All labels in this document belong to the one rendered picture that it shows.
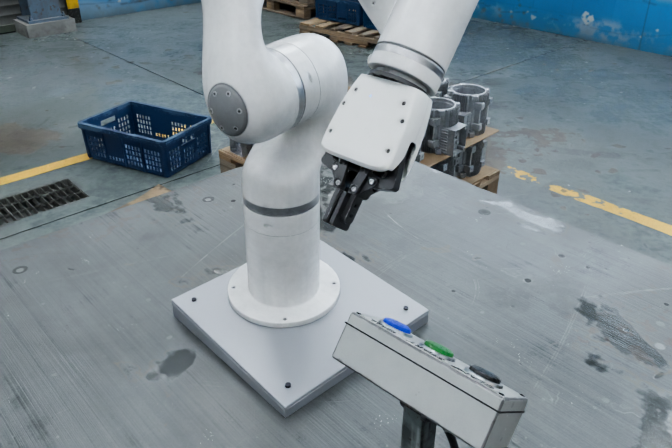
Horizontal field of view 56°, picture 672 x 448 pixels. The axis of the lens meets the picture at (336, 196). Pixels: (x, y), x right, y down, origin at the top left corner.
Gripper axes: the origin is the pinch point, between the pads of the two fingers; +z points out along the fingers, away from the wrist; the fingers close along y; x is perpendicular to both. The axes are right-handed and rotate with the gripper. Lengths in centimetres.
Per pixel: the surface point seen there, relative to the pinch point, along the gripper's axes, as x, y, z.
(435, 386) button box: -3.5, 19.7, 10.8
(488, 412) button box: -3.6, 24.8, 10.4
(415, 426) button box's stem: 1.5, 17.5, 16.1
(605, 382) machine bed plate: 46, 24, 7
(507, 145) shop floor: 286, -116, -77
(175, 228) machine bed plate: 32, -60, 18
